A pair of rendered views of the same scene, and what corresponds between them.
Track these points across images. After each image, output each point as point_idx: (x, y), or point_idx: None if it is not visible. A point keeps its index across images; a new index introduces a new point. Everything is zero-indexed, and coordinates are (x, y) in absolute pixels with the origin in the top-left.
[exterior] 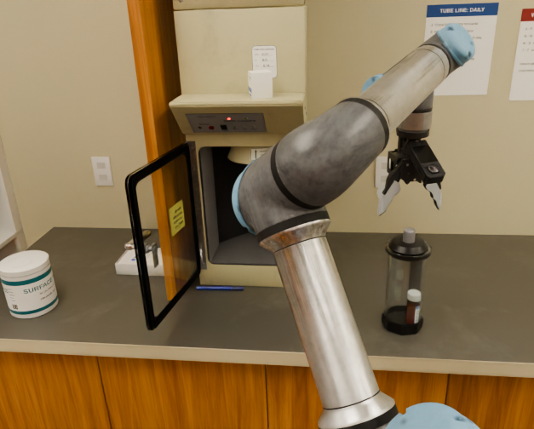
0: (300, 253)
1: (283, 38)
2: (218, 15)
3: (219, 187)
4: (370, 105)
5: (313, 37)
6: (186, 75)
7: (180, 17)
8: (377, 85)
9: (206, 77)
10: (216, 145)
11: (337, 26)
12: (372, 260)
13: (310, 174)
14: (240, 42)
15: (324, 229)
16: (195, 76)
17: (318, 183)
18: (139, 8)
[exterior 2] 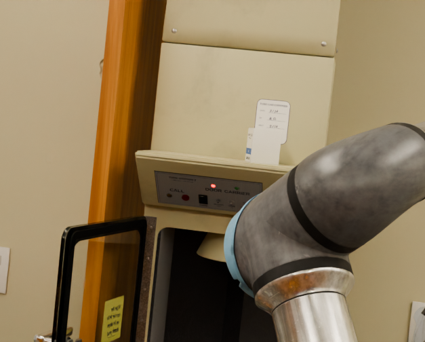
0: (311, 307)
1: (301, 94)
2: (219, 55)
3: (173, 302)
4: (419, 131)
5: (336, 117)
6: (161, 125)
7: (169, 51)
8: None
9: (189, 131)
10: (186, 228)
11: (371, 108)
12: None
13: (339, 194)
14: (243, 93)
15: (345, 286)
16: (174, 127)
17: (348, 207)
18: (121, 28)
